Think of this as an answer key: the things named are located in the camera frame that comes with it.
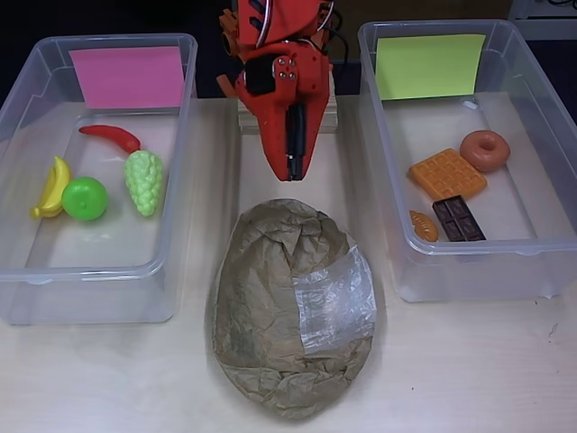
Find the pink sticky note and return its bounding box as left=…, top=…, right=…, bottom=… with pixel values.
left=68, top=46, right=187, bottom=109

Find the brown toy donut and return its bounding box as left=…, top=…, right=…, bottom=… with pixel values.
left=459, top=129, right=511, bottom=174

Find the light green toy lettuce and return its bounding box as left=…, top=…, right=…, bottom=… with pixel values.
left=124, top=150, right=165, bottom=217

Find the black base cable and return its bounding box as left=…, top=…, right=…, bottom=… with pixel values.
left=322, top=24, right=351, bottom=64

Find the yellow toy banana bunch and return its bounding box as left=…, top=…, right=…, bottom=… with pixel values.
left=29, top=156, right=73, bottom=221

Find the green toy apple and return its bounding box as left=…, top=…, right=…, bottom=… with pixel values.
left=60, top=176, right=109, bottom=222

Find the crumpled brown paper bag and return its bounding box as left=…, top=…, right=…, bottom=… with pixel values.
left=205, top=197, right=384, bottom=423

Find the orange toy waffle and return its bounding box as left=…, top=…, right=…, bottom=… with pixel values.
left=408, top=147, right=488, bottom=202

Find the orange toy croissant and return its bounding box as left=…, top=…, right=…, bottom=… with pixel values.
left=408, top=209, right=439, bottom=244

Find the yellow sticky note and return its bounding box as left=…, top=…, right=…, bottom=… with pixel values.
left=375, top=33, right=487, bottom=101

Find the brown toy chocolate bar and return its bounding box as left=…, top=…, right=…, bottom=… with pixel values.
left=431, top=195, right=488, bottom=244

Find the orange table clamp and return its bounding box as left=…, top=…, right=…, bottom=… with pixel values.
left=215, top=8, right=253, bottom=98

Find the clear plastic bin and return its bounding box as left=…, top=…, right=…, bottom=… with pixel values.
left=0, top=32, right=199, bottom=326
left=357, top=18, right=577, bottom=303

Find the red toy chili pepper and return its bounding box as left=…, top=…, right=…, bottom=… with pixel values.
left=78, top=124, right=142, bottom=153

